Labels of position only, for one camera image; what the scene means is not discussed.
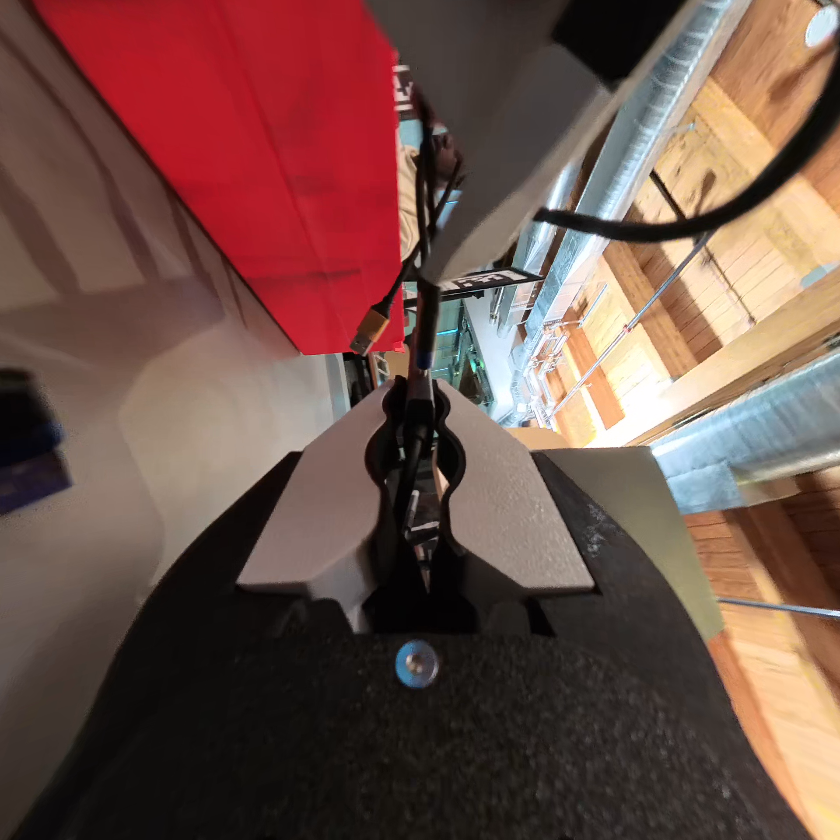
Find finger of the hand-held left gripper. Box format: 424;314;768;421
364;0;621;284

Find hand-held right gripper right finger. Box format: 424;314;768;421
433;379;596;634

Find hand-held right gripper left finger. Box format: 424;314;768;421
236;377;404;634

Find grey USB hub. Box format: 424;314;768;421
392;377;442;595

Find red storage bin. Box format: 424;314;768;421
33;0;406;357

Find grey desk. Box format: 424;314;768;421
0;0;368;821

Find round ceiling lamp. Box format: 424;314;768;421
806;0;840;47

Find spiral metal duct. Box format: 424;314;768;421
512;0;736;342

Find large metal duct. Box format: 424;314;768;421
650;354;840;513

